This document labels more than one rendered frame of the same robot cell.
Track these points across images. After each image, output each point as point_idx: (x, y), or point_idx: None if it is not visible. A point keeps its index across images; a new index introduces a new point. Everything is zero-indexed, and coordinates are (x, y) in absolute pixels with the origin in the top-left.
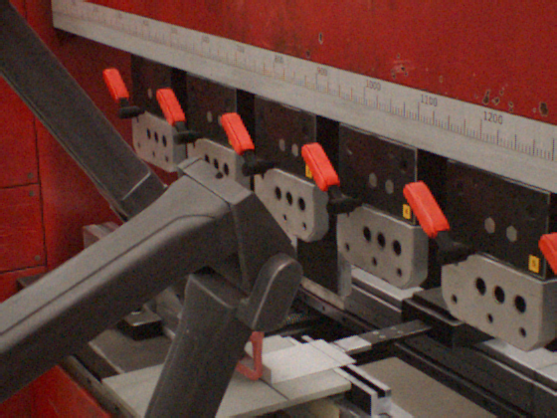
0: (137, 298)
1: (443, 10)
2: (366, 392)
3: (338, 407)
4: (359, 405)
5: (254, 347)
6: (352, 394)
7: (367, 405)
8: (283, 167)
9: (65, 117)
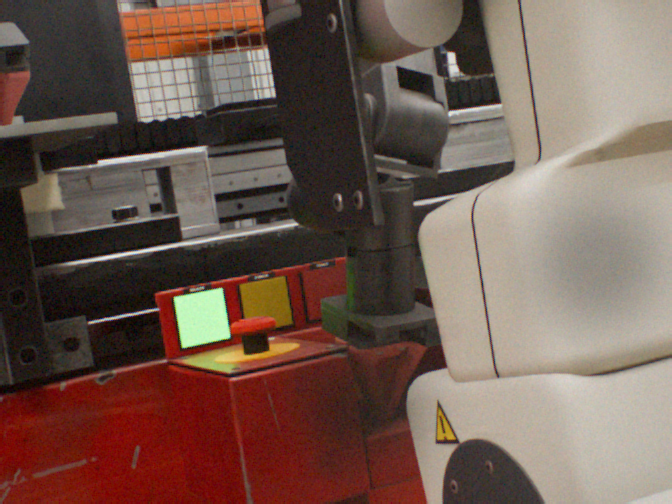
0: None
1: None
2: (84, 139)
3: (56, 173)
4: (73, 163)
5: (5, 86)
6: (57, 157)
7: (88, 154)
8: None
9: None
